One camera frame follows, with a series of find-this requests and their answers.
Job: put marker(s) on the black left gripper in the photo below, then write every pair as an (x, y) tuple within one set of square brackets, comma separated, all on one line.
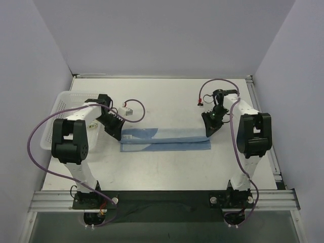
[(113, 124)]

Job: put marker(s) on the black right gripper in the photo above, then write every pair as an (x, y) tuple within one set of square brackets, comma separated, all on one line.
[(211, 121)]

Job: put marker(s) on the yellow green patterned towel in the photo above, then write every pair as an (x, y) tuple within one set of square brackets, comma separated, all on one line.
[(93, 125)]

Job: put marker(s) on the light blue towel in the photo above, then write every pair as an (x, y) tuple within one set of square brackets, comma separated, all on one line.
[(157, 139)]

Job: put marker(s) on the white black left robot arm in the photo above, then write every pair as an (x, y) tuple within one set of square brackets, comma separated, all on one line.
[(70, 143)]

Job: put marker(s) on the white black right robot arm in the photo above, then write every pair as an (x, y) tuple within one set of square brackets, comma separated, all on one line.
[(251, 134)]

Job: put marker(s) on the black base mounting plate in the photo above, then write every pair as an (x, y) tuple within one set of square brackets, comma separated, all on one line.
[(165, 206)]

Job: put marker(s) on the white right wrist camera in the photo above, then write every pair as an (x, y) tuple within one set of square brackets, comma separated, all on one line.
[(200, 102)]

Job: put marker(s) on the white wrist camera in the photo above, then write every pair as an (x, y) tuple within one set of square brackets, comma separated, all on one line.
[(125, 111), (200, 102)]

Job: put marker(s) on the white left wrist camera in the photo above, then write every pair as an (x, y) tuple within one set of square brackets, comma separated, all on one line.
[(125, 111)]

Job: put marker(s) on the aluminium front rail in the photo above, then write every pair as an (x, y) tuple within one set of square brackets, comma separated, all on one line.
[(264, 200)]

